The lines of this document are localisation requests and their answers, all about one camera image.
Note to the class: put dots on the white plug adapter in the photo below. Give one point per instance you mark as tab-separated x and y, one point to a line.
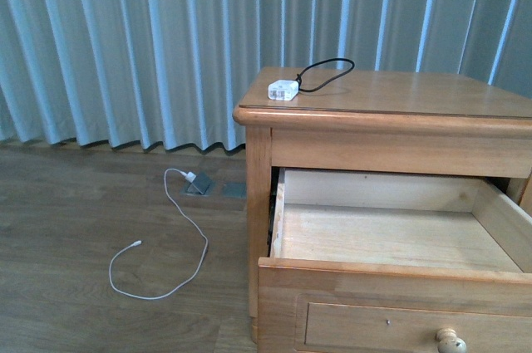
189	176

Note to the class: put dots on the closed metal floor socket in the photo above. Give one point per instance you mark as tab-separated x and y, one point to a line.
234	190

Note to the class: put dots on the white charger with black cable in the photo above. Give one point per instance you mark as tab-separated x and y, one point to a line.
287	90

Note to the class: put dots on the wooden nightstand cabinet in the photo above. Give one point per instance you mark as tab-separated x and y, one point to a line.
379	122

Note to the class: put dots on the wooden top drawer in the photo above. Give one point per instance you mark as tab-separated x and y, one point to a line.
374	262

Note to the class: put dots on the open metal floor socket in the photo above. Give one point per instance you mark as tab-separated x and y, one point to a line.
201	185

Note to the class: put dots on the pale green curtain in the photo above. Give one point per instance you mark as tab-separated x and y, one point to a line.
171	71

